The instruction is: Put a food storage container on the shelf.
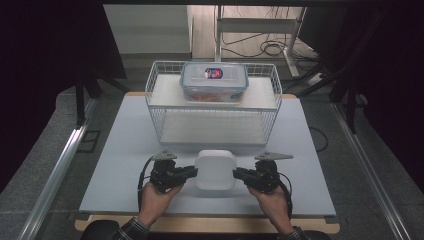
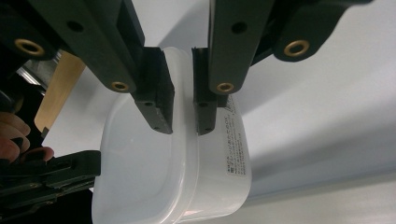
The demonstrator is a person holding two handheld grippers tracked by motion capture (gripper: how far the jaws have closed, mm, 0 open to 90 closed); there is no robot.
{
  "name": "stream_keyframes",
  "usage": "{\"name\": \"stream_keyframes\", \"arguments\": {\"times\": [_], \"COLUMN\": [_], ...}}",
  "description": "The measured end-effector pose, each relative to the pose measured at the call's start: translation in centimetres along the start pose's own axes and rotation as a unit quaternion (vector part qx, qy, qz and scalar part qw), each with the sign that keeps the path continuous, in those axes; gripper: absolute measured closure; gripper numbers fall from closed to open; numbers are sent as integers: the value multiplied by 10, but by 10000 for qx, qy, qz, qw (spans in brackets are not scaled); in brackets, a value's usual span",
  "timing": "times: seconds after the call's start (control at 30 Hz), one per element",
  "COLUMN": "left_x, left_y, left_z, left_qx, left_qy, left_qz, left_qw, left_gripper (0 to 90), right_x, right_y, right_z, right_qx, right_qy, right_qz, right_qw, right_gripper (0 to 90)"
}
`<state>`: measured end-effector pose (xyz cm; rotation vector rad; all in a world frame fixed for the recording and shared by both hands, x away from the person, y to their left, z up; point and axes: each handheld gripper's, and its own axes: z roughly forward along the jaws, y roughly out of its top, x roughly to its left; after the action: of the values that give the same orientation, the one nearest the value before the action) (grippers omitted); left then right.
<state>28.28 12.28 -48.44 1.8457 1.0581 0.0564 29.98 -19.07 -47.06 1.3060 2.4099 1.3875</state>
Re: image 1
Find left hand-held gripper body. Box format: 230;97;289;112
149;150;188;194

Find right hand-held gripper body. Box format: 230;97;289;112
248;151;294;194

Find white square lidded container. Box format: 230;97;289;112
194;149;238;191

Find white wire shelf rack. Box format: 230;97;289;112
145;60;283;148

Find clear lidded food container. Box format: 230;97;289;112
179;61;250;104

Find person's right hand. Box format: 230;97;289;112
247;185;294;236

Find person's left hand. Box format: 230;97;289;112
138;181;184;228

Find pale blue table mat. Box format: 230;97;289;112
79;94;337;217

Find wooden table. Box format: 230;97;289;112
74;91;341;234

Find dark metal stand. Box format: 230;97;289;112
283;8;393;135
74;68;132;130

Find white cabinet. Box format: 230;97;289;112
103;4;194;55

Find black curtain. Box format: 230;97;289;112
0;0;128;194
361;0;424;186

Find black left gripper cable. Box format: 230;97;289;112
137;156;155;214

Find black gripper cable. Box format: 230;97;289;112
277;172;294;220
137;156;155;214

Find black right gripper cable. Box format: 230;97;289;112
277;172;294;220

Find black looped floor cable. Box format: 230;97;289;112
308;126;330;154

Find aluminium rail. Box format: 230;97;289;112
329;101;413;240
18;98;98;240

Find black floor cables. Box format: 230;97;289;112
221;31;319;60

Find white metal desk frame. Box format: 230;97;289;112
214;4;308;78

